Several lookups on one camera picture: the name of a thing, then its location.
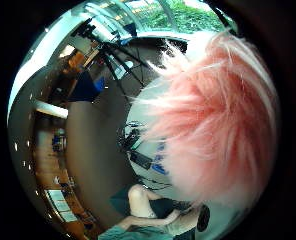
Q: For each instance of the black flat device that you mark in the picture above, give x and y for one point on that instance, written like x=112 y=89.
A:
x=141 y=159

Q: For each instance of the blue printed sheet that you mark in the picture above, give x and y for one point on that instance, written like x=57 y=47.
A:
x=159 y=163

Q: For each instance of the pink fluffy soft toy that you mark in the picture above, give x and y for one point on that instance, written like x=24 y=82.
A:
x=218 y=123

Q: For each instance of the dark blue chair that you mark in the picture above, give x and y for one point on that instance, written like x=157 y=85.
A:
x=85 y=87

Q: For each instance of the the person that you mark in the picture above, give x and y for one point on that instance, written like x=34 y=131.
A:
x=161 y=207

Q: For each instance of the white paper sheets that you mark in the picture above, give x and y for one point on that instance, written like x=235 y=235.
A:
x=60 y=205

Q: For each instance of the black camera tripod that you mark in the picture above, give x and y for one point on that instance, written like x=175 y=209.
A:
x=121 y=61

